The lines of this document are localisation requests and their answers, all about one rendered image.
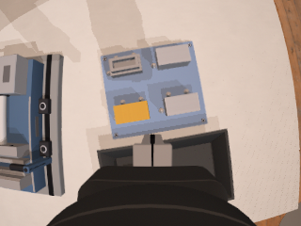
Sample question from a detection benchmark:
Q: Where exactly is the yellow rectangular block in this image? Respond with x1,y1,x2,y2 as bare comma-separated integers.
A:
114,101,150,124

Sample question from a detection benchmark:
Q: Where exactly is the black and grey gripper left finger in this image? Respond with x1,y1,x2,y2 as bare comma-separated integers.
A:
133,134,152,167

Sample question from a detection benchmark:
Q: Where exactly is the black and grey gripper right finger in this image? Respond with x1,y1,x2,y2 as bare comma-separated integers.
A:
152,134,172,167

